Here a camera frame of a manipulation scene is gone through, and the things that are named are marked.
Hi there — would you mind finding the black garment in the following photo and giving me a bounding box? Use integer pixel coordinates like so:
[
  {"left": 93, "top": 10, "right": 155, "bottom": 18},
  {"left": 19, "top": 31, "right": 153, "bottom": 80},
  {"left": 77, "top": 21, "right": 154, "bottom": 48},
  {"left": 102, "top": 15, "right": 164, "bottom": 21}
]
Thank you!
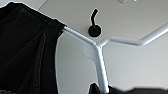
[{"left": 0, "top": 1, "right": 68, "bottom": 94}]

